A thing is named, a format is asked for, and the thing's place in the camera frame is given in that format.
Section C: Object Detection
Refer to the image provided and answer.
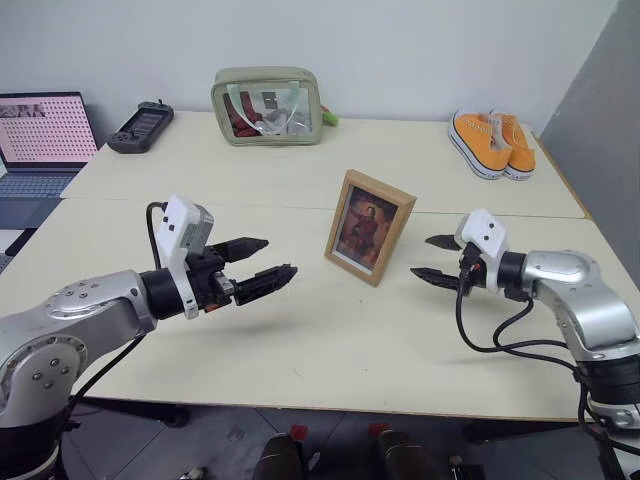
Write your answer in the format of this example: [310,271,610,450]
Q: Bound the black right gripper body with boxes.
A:
[453,242,487,299]

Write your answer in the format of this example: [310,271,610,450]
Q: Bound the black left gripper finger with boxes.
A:
[233,263,299,308]
[212,237,271,264]

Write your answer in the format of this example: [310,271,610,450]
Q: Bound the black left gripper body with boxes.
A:
[187,245,241,315]

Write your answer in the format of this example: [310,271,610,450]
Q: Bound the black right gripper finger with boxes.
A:
[425,233,464,252]
[409,266,462,292]

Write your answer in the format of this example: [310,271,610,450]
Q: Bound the wooden picture frame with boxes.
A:
[323,168,418,289]

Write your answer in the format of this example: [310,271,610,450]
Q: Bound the orange canvas sneaker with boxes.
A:
[448,110,513,182]
[492,112,538,183]

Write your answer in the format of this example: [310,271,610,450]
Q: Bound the red cloth item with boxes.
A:
[222,94,257,139]

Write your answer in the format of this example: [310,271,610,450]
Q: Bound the black handheld game controller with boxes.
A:
[106,99,176,155]

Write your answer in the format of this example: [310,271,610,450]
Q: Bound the green transparent toiletry bag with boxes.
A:
[209,66,325,148]

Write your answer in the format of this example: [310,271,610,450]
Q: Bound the dark rounded shape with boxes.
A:
[376,429,437,480]
[254,433,304,480]

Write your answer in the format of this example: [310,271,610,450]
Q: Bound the grey laptop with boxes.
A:
[0,91,99,231]

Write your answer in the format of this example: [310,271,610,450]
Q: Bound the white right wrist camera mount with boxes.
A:
[454,208,509,294]

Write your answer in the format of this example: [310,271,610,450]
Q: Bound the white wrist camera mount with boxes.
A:
[153,194,216,321]
[454,208,509,294]

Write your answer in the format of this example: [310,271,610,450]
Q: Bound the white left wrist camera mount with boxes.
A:
[153,194,216,321]

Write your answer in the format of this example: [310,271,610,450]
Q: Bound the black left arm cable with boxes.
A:
[62,201,169,431]

